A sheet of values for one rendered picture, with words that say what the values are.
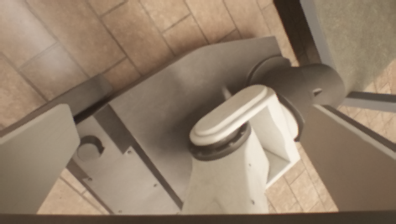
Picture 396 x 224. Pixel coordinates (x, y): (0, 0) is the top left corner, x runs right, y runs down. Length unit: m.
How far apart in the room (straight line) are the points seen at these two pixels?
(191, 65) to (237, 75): 0.14
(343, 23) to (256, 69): 0.33
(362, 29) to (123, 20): 0.75
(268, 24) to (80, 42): 0.64
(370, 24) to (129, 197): 0.90
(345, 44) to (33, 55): 0.89
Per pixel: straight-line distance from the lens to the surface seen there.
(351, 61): 0.84
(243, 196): 0.31
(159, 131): 0.52
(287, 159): 0.53
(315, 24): 0.74
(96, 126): 0.46
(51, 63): 0.68
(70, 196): 0.77
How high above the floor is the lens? 0.66
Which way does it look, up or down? 65 degrees down
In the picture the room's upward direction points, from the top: 115 degrees clockwise
